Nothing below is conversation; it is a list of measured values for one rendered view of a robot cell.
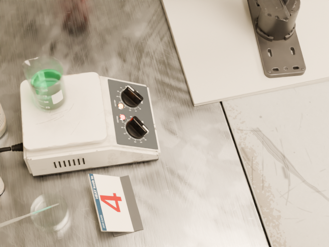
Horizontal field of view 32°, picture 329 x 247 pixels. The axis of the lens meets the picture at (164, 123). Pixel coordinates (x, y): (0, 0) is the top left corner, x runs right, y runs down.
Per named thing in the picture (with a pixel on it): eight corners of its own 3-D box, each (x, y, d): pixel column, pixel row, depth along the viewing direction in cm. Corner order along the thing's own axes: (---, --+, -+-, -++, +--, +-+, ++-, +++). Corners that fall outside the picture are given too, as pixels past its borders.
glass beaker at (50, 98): (76, 92, 85) (70, 60, 78) (59, 121, 82) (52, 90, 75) (40, 79, 86) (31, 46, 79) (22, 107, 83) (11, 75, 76)
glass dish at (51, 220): (29, 203, 85) (26, 198, 83) (65, 194, 86) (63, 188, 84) (35, 237, 82) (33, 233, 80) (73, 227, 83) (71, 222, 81)
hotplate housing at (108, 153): (148, 92, 95) (148, 64, 88) (160, 162, 89) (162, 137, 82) (13, 109, 93) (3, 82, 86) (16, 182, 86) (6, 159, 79)
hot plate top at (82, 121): (99, 73, 87) (99, 70, 87) (108, 142, 81) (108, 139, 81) (20, 83, 86) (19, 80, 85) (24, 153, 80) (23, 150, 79)
